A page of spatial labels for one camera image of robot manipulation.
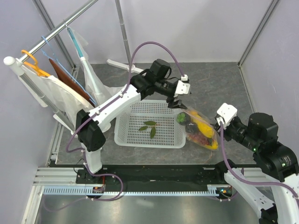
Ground mangosteen with green calyx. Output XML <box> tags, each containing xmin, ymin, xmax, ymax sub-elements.
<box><xmin>176</xmin><ymin>112</ymin><xmax>191</xmax><ymax>126</ymax></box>

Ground yellow mango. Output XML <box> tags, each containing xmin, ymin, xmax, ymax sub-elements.
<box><xmin>204</xmin><ymin>141</ymin><xmax>218</xmax><ymax>150</ymax></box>
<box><xmin>189</xmin><ymin>110</ymin><xmax>214</xmax><ymax>138</ymax></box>

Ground dark mangosteen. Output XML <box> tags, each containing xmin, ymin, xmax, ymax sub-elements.
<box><xmin>185</xmin><ymin>123</ymin><xmax>199</xmax><ymax>135</ymax></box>

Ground clear zip top bag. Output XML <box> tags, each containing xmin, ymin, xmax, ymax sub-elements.
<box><xmin>176</xmin><ymin>109</ymin><xmax>218</xmax><ymax>150</ymax></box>

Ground purple grape bunch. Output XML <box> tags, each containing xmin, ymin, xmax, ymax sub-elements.
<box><xmin>187</xmin><ymin>133</ymin><xmax>211</xmax><ymax>145</ymax></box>

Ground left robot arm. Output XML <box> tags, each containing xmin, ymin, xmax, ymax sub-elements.
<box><xmin>75</xmin><ymin>59</ymin><xmax>190</xmax><ymax>183</ymax></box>

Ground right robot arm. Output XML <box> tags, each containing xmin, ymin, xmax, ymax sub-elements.
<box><xmin>214</xmin><ymin>108</ymin><xmax>299</xmax><ymax>224</ymax></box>

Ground white garment bag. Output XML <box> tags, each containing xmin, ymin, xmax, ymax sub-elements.
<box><xmin>21</xmin><ymin>65</ymin><xmax>93</xmax><ymax>132</ymax></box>

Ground white plastic basket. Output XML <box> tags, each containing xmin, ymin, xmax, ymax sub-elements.
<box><xmin>114</xmin><ymin>100</ymin><xmax>186</xmax><ymax>148</ymax></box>

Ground loose green grape leaves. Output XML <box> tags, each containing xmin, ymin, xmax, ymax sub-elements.
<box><xmin>138</xmin><ymin>120</ymin><xmax>157</xmax><ymax>139</ymax></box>

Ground rack pole with white foot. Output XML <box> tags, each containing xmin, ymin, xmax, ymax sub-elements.
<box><xmin>106</xmin><ymin>0</ymin><xmax>145</xmax><ymax>73</ymax></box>

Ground clear plastic garment cover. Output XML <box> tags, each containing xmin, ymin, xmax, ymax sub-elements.
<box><xmin>76</xmin><ymin>32</ymin><xmax>123</xmax><ymax>107</ymax></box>

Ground teal and white hanger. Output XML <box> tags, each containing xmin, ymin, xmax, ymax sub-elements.
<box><xmin>67</xmin><ymin>27</ymin><xmax>97</xmax><ymax>101</ymax></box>

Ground brown wooden hanger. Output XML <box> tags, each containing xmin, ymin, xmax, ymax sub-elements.
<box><xmin>49</xmin><ymin>59</ymin><xmax>95</xmax><ymax>106</ymax></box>

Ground orange hanger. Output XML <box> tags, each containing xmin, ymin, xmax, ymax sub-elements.
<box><xmin>21</xmin><ymin>49</ymin><xmax>50</xmax><ymax>77</ymax></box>

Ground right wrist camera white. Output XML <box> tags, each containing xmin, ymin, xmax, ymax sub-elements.
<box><xmin>215</xmin><ymin>103</ymin><xmax>238</xmax><ymax>129</ymax></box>

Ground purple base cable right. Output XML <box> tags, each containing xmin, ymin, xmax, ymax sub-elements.
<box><xmin>209</xmin><ymin>179</ymin><xmax>243</xmax><ymax>203</ymax></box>

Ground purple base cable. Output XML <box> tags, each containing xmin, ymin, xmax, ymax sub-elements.
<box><xmin>209</xmin><ymin>179</ymin><xmax>243</xmax><ymax>203</ymax></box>
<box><xmin>43</xmin><ymin>163</ymin><xmax>123</xmax><ymax>212</ymax></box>

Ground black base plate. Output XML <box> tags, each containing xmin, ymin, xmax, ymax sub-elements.
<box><xmin>76</xmin><ymin>162</ymin><xmax>228</xmax><ymax>191</ymax></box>

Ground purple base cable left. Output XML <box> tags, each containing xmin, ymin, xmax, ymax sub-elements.
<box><xmin>43</xmin><ymin>163</ymin><xmax>123</xmax><ymax>212</ymax></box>

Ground blue wire hanger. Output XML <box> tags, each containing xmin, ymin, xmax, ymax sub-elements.
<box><xmin>42</xmin><ymin>36</ymin><xmax>95</xmax><ymax>107</ymax></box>

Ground light blue cable duct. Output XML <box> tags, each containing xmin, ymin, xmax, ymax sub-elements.
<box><xmin>43</xmin><ymin>185</ymin><xmax>242</xmax><ymax>196</ymax></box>

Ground silver clothes rack rail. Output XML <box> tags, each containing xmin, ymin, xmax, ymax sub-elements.
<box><xmin>33</xmin><ymin>0</ymin><xmax>97</xmax><ymax>68</ymax></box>

